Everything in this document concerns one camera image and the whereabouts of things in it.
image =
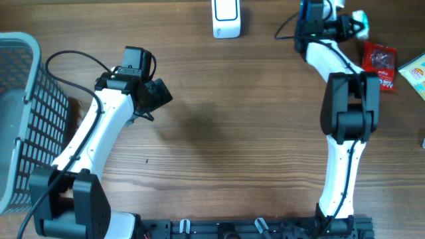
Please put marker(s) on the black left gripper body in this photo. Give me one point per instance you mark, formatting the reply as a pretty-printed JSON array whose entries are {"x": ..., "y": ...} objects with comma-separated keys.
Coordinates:
[{"x": 156, "y": 97}]

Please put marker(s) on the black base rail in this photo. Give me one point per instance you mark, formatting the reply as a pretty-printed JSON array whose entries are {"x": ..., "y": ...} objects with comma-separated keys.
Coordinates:
[{"x": 286, "y": 228}]

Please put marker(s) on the beige wet wipes pack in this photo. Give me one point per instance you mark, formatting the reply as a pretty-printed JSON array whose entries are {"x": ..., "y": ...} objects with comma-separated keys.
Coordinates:
[{"x": 413, "y": 72}]

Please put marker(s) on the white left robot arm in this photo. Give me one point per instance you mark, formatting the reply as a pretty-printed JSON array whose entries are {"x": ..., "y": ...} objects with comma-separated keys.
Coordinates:
[{"x": 67, "y": 198}]

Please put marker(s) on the grey plastic shopping basket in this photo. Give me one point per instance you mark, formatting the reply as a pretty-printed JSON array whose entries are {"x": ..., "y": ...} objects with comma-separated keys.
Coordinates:
[{"x": 34, "y": 118}]

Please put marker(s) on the red snack bag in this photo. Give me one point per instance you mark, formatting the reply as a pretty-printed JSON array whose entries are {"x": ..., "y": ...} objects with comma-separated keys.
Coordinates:
[{"x": 380, "y": 59}]

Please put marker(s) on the teal tissue pack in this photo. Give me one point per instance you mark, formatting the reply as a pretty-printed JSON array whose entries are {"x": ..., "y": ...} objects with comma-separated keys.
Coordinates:
[{"x": 361, "y": 16}]

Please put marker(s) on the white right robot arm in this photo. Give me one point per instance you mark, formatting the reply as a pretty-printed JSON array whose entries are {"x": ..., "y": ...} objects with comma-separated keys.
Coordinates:
[{"x": 350, "y": 108}]

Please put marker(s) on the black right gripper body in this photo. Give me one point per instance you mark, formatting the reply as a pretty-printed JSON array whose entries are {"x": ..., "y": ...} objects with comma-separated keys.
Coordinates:
[{"x": 341, "y": 32}]

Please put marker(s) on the white barcode scanner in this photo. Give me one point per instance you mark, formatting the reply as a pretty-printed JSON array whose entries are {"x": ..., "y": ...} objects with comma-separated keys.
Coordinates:
[{"x": 226, "y": 17}]

